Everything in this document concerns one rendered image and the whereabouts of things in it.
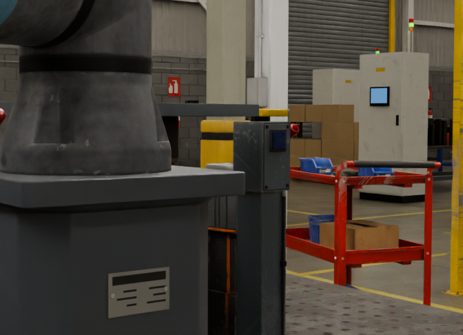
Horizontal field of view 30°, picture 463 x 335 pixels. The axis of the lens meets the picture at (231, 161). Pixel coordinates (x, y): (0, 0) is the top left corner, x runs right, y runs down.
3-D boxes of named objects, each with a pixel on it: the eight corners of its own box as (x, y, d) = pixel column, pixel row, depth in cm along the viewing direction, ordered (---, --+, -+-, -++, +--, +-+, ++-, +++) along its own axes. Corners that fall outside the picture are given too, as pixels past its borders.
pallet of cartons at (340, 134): (369, 182, 1511) (370, 105, 1504) (337, 184, 1459) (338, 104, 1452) (319, 178, 1603) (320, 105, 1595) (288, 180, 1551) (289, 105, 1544)
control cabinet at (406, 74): (355, 198, 1203) (357, 21, 1190) (382, 196, 1236) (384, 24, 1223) (399, 203, 1140) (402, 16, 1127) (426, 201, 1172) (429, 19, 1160)
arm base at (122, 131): (204, 171, 76) (204, 57, 75) (43, 178, 67) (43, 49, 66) (119, 163, 88) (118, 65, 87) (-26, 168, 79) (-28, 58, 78)
